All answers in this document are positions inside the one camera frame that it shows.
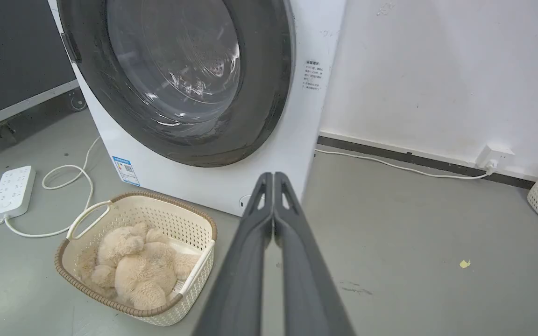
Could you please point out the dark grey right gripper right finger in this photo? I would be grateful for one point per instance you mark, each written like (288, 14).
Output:
(308, 284)

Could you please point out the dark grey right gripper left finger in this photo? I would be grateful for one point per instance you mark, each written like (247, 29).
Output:
(236, 280)

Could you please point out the white front-load washing machine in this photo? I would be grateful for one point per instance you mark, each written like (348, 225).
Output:
(269, 163)

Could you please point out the round dark washing machine door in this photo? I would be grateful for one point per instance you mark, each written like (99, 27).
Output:
(259, 93)

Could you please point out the cream woven laundry basket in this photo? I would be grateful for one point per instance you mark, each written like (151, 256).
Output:
(194, 224)

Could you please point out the beige plush teddy bear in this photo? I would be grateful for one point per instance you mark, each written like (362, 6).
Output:
(143, 270)

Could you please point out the blue energy label sticker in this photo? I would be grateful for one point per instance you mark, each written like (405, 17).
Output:
(126, 171)

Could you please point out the white power strip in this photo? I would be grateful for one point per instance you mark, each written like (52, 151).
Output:
(12, 192)

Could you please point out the black flight case with casters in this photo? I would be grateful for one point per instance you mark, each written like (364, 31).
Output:
(12, 60)

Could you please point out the white wall socket plug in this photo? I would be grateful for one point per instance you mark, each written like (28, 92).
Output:
(494, 157)

